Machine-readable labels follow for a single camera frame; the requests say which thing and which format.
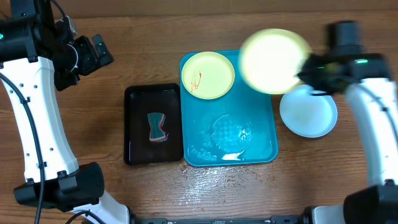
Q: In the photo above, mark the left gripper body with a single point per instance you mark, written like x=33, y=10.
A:
x=74, y=63

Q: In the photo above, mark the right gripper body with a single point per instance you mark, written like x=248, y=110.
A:
x=313, y=73

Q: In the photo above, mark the light blue plate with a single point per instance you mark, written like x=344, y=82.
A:
x=307, y=112

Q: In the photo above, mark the teal and orange sponge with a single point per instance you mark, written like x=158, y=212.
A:
x=156, y=120

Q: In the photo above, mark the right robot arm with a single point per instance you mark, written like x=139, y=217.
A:
x=370, y=92

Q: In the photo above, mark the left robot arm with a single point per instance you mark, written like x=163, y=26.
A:
x=40, y=56

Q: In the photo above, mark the black plastic tray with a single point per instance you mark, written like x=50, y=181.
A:
x=138, y=102

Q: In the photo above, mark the teal plastic tray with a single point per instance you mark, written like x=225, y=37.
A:
x=237, y=128

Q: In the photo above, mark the yellow-green plate with stain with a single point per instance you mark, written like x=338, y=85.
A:
x=208, y=75

